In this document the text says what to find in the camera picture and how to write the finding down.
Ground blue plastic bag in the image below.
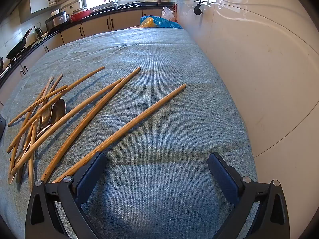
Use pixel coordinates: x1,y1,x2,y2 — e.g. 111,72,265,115
140,15,184,29

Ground white plastic bag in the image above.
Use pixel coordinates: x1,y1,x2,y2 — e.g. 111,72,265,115
162,6,175,21

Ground grey-blue towel tablecloth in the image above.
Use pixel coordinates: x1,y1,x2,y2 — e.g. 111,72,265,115
0,27,258,239

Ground bunch of wooden chopsticks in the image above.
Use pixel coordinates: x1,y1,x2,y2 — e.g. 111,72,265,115
6,66,105,192

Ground yellow plastic bag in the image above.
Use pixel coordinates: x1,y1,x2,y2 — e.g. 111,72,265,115
140,17,154,28

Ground red basin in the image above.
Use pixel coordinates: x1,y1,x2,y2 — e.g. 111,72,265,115
70,8,92,22

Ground black frying pan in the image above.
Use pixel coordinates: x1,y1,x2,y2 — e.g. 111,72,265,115
6,27,33,59

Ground stainless steel countertop appliance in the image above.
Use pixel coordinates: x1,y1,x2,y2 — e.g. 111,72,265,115
45,11,70,30

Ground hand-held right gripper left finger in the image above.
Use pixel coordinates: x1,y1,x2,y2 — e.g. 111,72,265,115
24,151,108,239

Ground black kitchen countertop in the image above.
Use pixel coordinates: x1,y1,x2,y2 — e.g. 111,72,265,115
0,2,176,85

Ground metal spoon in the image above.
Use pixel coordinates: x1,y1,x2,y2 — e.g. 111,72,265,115
7,124,54,185
50,98,67,130
39,105,53,128

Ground beige base cabinets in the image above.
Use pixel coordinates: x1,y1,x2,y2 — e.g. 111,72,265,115
0,9,165,105

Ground long light wooden chopstick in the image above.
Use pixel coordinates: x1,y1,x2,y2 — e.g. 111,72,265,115
52,83,187,183
11,77,125,175
40,67,142,181

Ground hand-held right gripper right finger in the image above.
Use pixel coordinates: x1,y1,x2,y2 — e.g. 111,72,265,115
208,152,290,239

